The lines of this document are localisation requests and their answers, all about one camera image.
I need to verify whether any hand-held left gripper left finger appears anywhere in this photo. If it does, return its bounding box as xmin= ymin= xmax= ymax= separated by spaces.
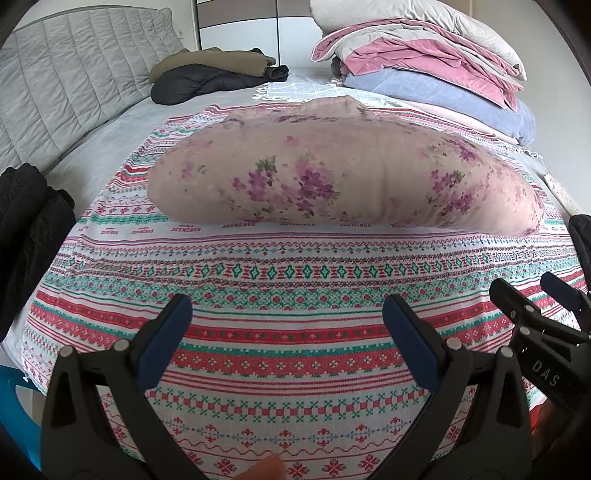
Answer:
xmin=41 ymin=293 xmax=208 ymax=480

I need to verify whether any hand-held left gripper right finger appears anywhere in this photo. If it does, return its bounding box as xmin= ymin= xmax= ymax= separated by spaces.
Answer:
xmin=369 ymin=294 xmax=541 ymax=480

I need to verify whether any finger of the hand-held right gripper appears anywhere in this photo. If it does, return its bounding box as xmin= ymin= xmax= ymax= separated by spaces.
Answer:
xmin=540 ymin=271 xmax=591 ymax=319
xmin=489 ymin=278 xmax=591 ymax=344

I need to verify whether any pink floral padded coat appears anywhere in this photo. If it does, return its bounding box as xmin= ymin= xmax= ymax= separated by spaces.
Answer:
xmin=148 ymin=95 xmax=548 ymax=237

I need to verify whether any person's right hand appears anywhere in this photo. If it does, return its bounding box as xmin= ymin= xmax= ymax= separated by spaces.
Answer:
xmin=531 ymin=401 xmax=557 ymax=446

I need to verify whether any person's left hand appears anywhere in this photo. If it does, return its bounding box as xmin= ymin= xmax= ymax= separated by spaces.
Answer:
xmin=230 ymin=455 xmax=286 ymax=480

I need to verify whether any dark cloth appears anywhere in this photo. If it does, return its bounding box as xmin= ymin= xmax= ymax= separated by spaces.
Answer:
xmin=568 ymin=214 xmax=591 ymax=261

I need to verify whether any red green patterned blanket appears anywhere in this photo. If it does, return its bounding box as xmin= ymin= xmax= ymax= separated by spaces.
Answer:
xmin=21 ymin=104 xmax=591 ymax=480

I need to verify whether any blue plastic stool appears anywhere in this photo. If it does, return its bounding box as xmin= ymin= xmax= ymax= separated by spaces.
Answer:
xmin=0 ymin=364 xmax=45 ymax=445

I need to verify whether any black garment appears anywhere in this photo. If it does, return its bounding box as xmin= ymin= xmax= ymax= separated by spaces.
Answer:
xmin=0 ymin=163 xmax=77 ymax=343

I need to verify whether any pale pink blanket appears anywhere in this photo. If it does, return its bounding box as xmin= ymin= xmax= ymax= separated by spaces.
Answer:
xmin=383 ymin=98 xmax=525 ymax=146

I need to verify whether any blue blanket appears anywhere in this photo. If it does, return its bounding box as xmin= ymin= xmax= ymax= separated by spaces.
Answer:
xmin=344 ymin=68 xmax=537 ymax=145

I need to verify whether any black puffer jacket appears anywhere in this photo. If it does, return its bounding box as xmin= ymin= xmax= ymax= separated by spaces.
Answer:
xmin=150 ymin=64 xmax=290 ymax=105

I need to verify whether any pink velvet blanket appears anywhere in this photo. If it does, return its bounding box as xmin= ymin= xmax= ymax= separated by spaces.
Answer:
xmin=311 ymin=27 xmax=525 ymax=112

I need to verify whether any white fringed cloth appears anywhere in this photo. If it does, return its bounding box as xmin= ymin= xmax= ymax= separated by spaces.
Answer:
xmin=252 ymin=80 xmax=386 ymax=104

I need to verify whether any grey quilted headboard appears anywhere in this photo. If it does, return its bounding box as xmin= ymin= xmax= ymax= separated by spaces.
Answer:
xmin=0 ymin=7 xmax=184 ymax=175

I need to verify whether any olive jacket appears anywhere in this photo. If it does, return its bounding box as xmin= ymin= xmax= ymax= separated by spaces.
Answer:
xmin=148 ymin=47 xmax=277 ymax=84

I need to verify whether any white wardrobe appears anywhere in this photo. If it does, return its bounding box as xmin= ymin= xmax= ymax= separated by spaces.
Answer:
xmin=194 ymin=0 xmax=326 ymax=70

